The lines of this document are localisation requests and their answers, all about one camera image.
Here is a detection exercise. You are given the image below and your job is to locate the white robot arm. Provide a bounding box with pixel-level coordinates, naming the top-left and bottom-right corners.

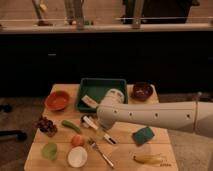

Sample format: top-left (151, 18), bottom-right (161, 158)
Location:
top-left (96, 89), bottom-right (213, 138)

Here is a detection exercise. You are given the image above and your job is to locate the dark brown bowl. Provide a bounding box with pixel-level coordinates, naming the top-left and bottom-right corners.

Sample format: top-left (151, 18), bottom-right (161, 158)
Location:
top-left (133, 82), bottom-right (153, 101)

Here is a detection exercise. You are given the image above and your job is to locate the orange red bowl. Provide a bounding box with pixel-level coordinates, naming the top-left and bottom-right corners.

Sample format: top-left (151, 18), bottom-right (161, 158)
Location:
top-left (45, 91), bottom-right (70, 111)

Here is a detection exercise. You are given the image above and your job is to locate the white small bowl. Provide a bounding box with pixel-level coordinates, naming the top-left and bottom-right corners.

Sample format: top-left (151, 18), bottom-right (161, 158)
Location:
top-left (67, 146), bottom-right (88, 168)

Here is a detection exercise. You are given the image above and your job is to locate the green plastic tray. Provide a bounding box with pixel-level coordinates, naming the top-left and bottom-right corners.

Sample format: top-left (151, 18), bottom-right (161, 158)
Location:
top-left (76, 78), bottom-right (128, 113)

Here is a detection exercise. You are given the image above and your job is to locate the beige bread slice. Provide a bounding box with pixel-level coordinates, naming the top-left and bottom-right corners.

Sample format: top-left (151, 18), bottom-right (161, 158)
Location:
top-left (82, 95), bottom-right (98, 109)

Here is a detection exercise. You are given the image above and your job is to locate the green cucumber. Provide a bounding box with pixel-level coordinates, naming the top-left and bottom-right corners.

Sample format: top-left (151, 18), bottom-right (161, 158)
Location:
top-left (61, 120), bottom-right (81, 134)

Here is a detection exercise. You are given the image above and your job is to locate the metal fork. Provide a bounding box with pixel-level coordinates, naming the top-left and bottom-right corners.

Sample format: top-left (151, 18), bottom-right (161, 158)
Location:
top-left (88, 138), bottom-right (114, 169)

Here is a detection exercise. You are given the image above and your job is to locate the green sponge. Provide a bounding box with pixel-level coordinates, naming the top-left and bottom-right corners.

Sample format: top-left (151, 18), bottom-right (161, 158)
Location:
top-left (132, 127), bottom-right (155, 145)

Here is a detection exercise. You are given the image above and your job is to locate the orange tomato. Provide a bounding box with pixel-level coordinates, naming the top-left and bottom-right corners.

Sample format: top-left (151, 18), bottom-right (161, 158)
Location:
top-left (71, 135), bottom-right (85, 147)

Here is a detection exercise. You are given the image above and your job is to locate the dark grape bunch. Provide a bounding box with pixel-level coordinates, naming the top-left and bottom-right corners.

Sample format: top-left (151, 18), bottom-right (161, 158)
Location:
top-left (36, 116), bottom-right (58, 137)

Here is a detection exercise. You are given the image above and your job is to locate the yellow banana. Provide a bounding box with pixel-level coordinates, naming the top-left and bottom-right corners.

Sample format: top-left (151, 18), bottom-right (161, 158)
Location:
top-left (133, 154), bottom-right (165, 165)

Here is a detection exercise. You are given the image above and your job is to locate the light green cup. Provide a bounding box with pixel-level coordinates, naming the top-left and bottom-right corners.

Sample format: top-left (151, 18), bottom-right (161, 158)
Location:
top-left (41, 143), bottom-right (58, 160)

